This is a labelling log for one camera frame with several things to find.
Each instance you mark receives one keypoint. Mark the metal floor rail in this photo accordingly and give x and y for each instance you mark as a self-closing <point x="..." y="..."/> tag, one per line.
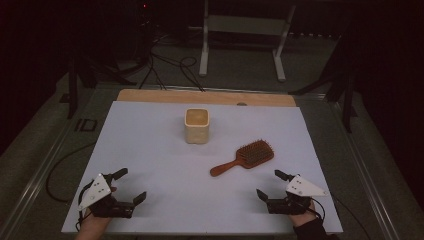
<point x="36" y="180"/>
<point x="363" y="173"/>

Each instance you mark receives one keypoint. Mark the round table grommet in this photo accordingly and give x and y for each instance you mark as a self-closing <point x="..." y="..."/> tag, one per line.
<point x="241" y="104"/>

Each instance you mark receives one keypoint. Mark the white metal stand frame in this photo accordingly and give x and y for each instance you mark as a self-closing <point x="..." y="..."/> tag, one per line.
<point x="246" y="26"/>

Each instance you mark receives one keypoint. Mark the black rectangular floor frame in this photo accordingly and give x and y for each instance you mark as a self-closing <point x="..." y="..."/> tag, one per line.
<point x="86" y="125"/>

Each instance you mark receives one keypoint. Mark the person's left hand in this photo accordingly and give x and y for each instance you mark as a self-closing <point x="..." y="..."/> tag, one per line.
<point x="95" y="224"/>

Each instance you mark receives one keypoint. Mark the brown wooden hairbrush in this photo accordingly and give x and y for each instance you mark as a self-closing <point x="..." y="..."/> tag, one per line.
<point x="255" y="154"/>

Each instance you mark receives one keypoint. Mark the black metal stand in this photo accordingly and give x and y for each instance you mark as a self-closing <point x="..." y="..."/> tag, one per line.
<point x="72" y="93"/>
<point x="348" y="100"/>

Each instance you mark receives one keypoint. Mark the white table mat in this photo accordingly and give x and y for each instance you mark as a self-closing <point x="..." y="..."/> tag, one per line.
<point x="186" y="186"/>

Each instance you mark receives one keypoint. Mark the person's right hand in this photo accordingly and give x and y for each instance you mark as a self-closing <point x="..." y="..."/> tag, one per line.
<point x="301" y="218"/>

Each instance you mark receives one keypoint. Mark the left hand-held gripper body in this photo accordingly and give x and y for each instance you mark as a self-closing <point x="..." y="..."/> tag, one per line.
<point x="100" y="191"/>

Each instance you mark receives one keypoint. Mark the beige square holder cup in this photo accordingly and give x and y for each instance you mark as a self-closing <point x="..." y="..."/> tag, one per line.
<point x="197" y="128"/>

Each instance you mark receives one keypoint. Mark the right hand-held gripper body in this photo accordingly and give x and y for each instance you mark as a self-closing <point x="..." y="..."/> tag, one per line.
<point x="301" y="188"/>

